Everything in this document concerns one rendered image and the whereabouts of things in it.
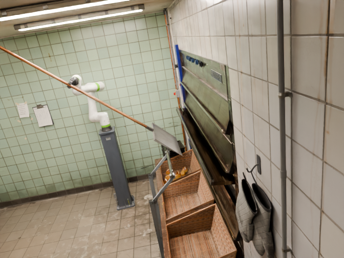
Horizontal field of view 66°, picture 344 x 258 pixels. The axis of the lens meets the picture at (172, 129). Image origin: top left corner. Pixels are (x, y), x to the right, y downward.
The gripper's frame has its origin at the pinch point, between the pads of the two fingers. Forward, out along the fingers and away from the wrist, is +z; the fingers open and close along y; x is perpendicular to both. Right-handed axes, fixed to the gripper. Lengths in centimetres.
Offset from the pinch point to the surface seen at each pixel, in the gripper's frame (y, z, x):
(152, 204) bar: 36, 87, -115
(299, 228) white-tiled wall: -54, 219, -109
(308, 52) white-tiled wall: -97, 222, -71
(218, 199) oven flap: -2, 103, -155
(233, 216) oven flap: -9, 135, -151
